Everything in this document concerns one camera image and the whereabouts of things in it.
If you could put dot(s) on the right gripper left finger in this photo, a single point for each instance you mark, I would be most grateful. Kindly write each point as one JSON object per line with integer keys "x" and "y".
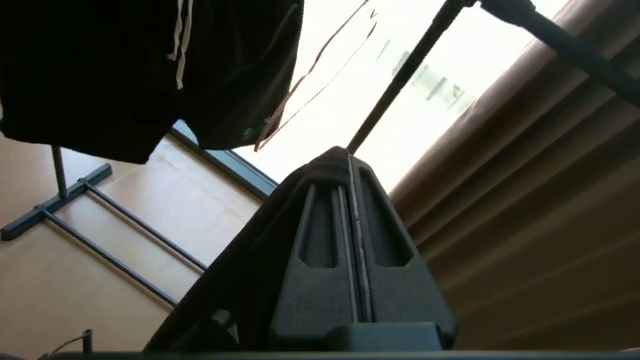
{"x": 310, "y": 290}

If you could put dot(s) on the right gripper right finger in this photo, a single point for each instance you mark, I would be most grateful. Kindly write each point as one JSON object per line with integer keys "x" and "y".
{"x": 400, "y": 290}

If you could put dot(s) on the black mesh garment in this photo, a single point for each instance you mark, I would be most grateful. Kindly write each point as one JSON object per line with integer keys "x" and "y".
{"x": 250, "y": 270}

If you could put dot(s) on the black shorts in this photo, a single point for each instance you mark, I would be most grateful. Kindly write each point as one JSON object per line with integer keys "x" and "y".
{"x": 100, "y": 75}

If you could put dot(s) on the pink clothes hanger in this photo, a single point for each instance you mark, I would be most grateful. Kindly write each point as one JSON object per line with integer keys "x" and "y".
{"x": 300, "y": 82}

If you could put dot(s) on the black clothes rack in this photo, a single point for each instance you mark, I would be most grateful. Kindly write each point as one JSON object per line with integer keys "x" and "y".
{"x": 400, "y": 75}

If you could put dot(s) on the brown curtain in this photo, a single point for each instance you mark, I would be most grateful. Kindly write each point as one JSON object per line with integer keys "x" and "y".
{"x": 540, "y": 200}

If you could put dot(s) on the window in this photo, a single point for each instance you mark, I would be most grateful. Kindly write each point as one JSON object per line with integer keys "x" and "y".
{"x": 360, "y": 90}

